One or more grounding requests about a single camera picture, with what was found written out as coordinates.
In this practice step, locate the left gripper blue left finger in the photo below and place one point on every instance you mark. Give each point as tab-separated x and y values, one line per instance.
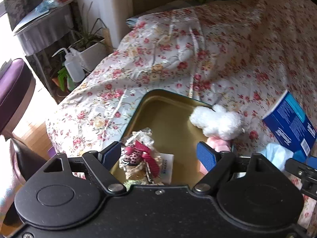
99	165

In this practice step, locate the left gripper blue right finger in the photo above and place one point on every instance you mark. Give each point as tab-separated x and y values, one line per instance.
218	166

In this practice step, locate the pink fabric bundle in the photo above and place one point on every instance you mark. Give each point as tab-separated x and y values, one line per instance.
218	148

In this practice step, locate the light blue face mask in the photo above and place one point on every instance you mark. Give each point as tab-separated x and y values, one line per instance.
277	155

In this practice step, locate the leopard heart sachet with ribbon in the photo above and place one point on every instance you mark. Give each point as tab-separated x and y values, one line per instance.
139	159

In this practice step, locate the white fluffy plush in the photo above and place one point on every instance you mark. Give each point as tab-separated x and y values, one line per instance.
217	122

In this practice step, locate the white pocket tissue pack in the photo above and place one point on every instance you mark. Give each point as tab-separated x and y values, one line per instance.
166	170

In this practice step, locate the blue Tempo tissue pack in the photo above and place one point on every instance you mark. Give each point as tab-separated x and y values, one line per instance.
290	125

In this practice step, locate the gold teal metal tin tray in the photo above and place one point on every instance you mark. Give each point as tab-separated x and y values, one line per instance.
167	115

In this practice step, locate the small green potted plant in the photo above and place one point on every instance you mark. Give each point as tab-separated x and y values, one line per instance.
63	81

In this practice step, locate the white plastic squeeze bottle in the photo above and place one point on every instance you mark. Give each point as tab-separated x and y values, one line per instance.
72	65

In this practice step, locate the purple round stool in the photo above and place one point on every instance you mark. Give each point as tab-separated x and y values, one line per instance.
17	89

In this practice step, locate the floral bed cover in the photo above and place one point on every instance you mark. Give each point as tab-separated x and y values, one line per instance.
240	54

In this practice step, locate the white square planter with plant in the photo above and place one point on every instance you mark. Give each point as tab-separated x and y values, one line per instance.
90	47

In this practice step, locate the transparent acrylic side table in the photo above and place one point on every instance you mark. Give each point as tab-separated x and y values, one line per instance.
41	35

